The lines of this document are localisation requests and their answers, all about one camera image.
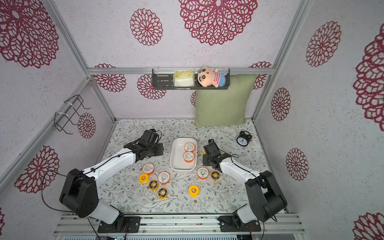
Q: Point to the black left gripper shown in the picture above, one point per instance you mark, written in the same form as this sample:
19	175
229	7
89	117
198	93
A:
160	149

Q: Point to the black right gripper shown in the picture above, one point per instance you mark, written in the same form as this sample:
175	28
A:
208	156

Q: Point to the yellow black tape roll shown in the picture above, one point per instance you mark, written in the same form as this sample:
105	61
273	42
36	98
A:
163	193
154	185
215	175

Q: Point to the orange white sealing tape roll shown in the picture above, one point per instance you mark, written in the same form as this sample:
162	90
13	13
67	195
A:
188	157
164	178
203	173
148	169
190	147

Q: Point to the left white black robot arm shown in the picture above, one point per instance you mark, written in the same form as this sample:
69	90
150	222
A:
80	190

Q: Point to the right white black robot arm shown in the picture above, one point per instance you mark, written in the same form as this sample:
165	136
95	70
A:
265	197

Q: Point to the white plastic storage box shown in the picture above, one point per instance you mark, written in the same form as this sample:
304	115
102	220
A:
177	162

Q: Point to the black twin-bell alarm clock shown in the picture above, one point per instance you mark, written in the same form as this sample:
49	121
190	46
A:
244	138

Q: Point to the green linen pillow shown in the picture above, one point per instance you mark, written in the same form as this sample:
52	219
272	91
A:
224	107

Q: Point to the cartoon boy plush doll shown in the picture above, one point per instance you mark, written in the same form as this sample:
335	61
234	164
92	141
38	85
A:
211	77

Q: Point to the green white tissue pack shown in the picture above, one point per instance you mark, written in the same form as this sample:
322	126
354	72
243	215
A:
184	79

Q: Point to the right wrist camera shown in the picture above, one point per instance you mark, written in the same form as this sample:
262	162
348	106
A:
211	149

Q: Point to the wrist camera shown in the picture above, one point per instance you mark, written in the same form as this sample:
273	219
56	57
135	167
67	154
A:
149	138
211	149

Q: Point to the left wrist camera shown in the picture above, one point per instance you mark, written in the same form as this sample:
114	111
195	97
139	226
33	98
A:
149	138

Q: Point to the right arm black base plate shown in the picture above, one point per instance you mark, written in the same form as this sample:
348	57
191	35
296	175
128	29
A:
234	224

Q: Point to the black wall shelf basket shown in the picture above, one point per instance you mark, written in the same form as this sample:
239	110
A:
163	80

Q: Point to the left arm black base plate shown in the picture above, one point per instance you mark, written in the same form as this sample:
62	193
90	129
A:
121	225

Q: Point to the black wire wall rack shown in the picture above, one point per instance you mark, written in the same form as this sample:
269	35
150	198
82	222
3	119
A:
72	106

